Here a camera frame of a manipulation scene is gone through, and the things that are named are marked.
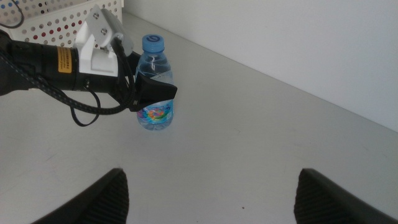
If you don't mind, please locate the white perforated plastic basket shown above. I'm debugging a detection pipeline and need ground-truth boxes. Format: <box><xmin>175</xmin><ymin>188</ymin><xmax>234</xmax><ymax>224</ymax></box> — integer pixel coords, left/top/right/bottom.
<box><xmin>0</xmin><ymin>0</ymin><xmax>124</xmax><ymax>49</ymax></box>

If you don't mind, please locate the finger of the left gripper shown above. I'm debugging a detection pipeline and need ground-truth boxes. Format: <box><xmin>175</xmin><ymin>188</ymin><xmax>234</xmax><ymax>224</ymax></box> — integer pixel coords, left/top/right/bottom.
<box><xmin>129</xmin><ymin>52</ymin><xmax>141</xmax><ymax>75</ymax></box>
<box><xmin>130</xmin><ymin>73</ymin><xmax>178</xmax><ymax>112</ymax></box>

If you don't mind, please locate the thin black cable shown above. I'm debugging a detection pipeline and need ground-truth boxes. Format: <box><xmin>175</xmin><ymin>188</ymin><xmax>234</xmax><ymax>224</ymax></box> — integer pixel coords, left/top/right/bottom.
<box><xmin>70</xmin><ymin>88</ymin><xmax>102</xmax><ymax>128</ymax></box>
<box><xmin>0</xmin><ymin>0</ymin><xmax>25</xmax><ymax>29</ymax></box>

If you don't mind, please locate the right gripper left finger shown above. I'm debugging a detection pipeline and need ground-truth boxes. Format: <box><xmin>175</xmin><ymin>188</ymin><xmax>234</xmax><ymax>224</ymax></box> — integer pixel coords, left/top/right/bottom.
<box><xmin>30</xmin><ymin>167</ymin><xmax>130</xmax><ymax>224</ymax></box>

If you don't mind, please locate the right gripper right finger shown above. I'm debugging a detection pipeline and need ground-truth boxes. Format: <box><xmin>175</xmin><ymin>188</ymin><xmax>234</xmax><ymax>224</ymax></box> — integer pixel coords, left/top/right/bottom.
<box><xmin>294</xmin><ymin>167</ymin><xmax>398</xmax><ymax>224</ymax></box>

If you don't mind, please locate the thick braided black cable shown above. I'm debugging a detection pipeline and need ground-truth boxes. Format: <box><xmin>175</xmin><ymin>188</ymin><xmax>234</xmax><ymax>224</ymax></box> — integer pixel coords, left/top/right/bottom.
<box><xmin>0</xmin><ymin>37</ymin><xmax>137</xmax><ymax>116</ymax></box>

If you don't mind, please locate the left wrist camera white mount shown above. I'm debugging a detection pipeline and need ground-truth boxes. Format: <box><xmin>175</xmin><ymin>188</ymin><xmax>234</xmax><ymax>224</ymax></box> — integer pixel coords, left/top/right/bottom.
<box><xmin>73</xmin><ymin>4</ymin><xmax>134</xmax><ymax>78</ymax></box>

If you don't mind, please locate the clear water bottle blue cap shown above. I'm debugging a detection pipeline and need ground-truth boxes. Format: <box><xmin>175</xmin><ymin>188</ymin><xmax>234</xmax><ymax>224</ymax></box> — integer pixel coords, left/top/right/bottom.
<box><xmin>136</xmin><ymin>34</ymin><xmax>174</xmax><ymax>131</ymax></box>

